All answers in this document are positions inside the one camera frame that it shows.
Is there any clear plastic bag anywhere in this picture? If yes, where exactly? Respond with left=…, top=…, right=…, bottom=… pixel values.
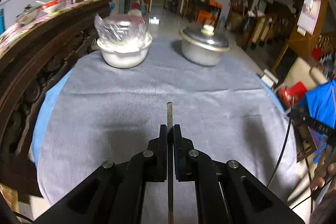
left=94, top=13, right=147, bottom=47

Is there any red box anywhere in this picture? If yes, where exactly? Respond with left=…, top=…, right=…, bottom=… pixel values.
left=278, top=81, right=308, bottom=107

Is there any pink patterned cloth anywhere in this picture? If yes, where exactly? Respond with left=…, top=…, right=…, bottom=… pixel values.
left=0, top=1, right=87, bottom=56

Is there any wall calendar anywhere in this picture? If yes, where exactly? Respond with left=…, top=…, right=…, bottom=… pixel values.
left=297, top=0, right=322, bottom=35

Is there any white bowl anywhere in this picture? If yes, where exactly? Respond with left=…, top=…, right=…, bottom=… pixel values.
left=97, top=32, right=153, bottom=69

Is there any metal pot lid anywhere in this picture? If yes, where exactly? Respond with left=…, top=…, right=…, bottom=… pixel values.
left=179, top=25, right=231, bottom=52

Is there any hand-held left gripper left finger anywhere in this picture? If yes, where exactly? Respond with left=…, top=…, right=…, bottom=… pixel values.
left=34, top=124, right=168, bottom=224

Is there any dark wooden chopstick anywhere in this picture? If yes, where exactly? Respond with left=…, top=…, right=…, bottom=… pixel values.
left=166, top=102, right=174, bottom=224

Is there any orange cabinet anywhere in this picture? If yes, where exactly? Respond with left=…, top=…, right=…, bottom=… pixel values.
left=196, top=1, right=223, bottom=25

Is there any wooden chair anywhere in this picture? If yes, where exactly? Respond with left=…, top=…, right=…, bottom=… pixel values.
left=236, top=11, right=294, bottom=51

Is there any person's right hand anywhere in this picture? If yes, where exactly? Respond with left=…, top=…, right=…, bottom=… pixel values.
left=311, top=161, right=336, bottom=191

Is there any red packet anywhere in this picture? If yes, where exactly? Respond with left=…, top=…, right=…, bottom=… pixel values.
left=42, top=0, right=65, bottom=10

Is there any beige sofa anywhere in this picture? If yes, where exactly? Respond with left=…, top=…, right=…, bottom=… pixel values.
left=283, top=56, right=328, bottom=88

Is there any black cable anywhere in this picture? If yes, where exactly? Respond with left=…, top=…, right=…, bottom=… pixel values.
left=266, top=116, right=336, bottom=210

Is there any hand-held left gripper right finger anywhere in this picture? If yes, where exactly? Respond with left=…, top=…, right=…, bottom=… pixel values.
left=172, top=124, right=306, bottom=224

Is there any carved dark wooden bench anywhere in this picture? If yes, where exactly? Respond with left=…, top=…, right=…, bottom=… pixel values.
left=0, top=0, right=113, bottom=198

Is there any metal pot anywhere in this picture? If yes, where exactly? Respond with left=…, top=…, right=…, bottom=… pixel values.
left=181, top=39, right=227, bottom=66

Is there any person's blue jacket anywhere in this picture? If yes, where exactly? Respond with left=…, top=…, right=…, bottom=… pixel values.
left=299, top=80, right=336, bottom=164

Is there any grey towel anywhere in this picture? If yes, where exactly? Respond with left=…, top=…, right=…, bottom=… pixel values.
left=37, top=37, right=298, bottom=224

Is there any blue cloth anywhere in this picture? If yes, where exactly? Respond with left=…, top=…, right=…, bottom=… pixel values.
left=30, top=73, right=287, bottom=161

